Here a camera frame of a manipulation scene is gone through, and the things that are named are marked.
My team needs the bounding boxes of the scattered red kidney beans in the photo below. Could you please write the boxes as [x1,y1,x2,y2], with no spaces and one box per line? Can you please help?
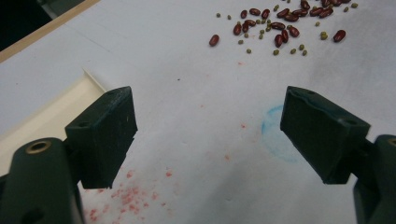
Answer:
[208,0,352,48]

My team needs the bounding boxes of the cream shallow tray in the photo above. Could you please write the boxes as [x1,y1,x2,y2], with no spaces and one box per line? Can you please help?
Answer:
[0,69,106,175]

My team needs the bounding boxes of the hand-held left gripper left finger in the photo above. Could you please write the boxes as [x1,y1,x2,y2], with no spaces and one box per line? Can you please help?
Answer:
[64,86,138,189]

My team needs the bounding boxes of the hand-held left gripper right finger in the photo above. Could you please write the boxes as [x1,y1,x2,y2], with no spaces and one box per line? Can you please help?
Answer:
[279,86,372,185]

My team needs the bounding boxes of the scattered green mung beans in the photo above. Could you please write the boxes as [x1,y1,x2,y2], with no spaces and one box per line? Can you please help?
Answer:
[215,2,360,57]

